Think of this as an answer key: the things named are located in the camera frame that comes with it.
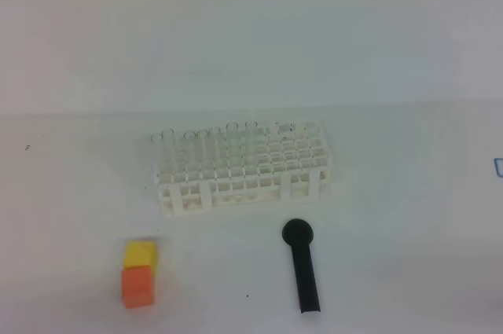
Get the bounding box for clear glass test tube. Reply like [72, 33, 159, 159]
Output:
[245, 120, 258, 175]

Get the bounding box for clear test tube in rack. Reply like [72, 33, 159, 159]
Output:
[196, 129, 208, 174]
[226, 122, 240, 170]
[150, 133, 164, 171]
[161, 128, 176, 179]
[183, 131, 199, 175]
[207, 127, 221, 172]

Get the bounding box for white test tube rack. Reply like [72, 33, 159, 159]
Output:
[151, 120, 332, 216]

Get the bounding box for black scoop tool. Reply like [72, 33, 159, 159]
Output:
[282, 218, 321, 314]

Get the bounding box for yellow cube block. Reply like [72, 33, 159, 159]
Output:
[123, 240, 158, 273]

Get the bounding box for orange cube block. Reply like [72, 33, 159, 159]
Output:
[121, 266, 155, 309]

